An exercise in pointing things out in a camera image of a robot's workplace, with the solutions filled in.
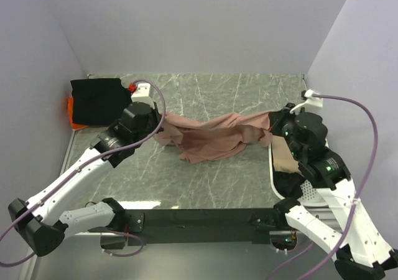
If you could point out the beige garment in basket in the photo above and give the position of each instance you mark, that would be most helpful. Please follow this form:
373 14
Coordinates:
282 158

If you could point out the pink printed t-shirt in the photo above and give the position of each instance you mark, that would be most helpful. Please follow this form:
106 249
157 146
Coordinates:
217 139

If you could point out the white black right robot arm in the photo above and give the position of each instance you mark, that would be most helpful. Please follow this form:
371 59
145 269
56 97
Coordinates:
359 251

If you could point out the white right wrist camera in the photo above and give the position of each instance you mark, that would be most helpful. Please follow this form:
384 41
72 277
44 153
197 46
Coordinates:
310 103

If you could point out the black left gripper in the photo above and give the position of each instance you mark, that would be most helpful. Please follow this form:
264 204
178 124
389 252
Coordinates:
156 115

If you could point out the folded black t-shirt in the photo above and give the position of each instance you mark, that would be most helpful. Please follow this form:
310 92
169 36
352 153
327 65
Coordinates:
98 101

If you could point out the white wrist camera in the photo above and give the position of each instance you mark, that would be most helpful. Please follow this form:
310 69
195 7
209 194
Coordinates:
141 92
310 103

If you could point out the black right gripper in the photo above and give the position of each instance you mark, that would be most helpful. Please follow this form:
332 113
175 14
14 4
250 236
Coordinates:
277 117

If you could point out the aluminium frame rail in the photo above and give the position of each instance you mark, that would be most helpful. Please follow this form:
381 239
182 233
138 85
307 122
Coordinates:
155 178

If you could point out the black garment in basket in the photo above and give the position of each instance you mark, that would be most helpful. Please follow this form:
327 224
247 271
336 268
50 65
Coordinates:
288 185

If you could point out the white plastic laundry basket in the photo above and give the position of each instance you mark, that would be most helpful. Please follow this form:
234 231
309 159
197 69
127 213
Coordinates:
310 197

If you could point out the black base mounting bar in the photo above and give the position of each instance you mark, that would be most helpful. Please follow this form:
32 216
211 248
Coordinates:
156 226

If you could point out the folded orange t-shirt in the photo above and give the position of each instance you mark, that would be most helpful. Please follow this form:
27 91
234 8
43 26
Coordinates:
74 125

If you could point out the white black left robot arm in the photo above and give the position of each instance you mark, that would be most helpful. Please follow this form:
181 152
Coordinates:
43 221

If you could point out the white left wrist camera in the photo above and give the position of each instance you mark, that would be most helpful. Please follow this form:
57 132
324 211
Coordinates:
141 92

